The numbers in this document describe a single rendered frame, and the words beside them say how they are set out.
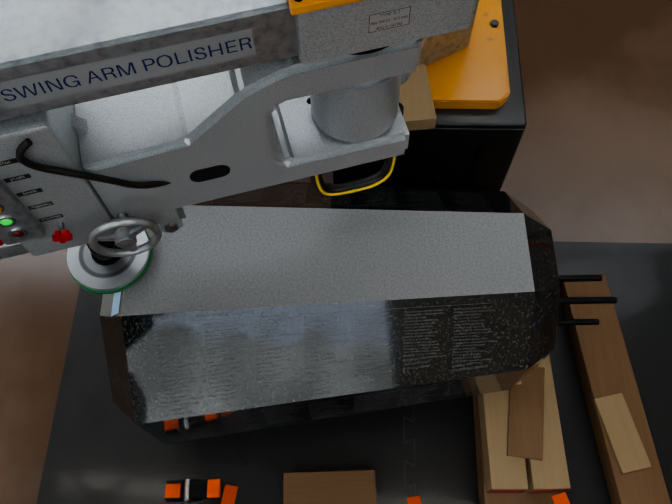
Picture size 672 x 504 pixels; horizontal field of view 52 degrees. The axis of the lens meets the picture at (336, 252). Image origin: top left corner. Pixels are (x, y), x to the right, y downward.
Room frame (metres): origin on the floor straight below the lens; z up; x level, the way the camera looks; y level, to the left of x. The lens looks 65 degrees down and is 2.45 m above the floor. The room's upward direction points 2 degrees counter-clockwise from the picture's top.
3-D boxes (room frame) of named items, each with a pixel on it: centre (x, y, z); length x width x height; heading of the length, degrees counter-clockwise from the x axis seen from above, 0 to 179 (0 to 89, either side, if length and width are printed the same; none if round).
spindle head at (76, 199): (0.79, 0.51, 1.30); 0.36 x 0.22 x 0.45; 103
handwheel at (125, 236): (0.68, 0.45, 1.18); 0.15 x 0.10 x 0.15; 103
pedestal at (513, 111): (1.51, -0.31, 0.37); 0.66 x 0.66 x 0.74; 86
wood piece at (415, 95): (1.26, -0.25, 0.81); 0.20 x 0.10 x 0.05; 4
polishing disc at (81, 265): (0.77, 0.59, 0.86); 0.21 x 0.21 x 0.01
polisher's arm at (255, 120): (0.84, 0.20, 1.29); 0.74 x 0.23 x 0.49; 103
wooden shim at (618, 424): (0.38, -0.93, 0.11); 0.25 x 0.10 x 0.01; 10
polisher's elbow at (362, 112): (0.92, -0.05, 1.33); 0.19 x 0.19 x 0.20
